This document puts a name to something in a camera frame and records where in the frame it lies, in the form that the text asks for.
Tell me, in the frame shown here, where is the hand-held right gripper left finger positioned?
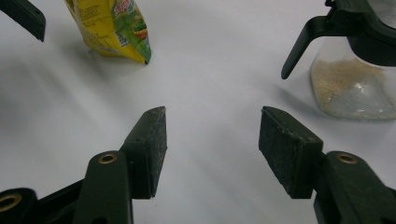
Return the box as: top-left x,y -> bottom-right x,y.
72,105 -> 168,224

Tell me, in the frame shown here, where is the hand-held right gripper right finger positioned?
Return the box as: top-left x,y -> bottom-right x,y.
258,105 -> 396,224

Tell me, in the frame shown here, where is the yellow green spouted pouch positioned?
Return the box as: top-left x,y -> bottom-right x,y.
64,0 -> 152,65

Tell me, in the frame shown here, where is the glass jar with black lid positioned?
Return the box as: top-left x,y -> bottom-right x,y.
280,0 -> 396,120

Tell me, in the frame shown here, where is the white table cover sheet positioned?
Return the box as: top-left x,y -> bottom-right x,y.
0,0 -> 396,224

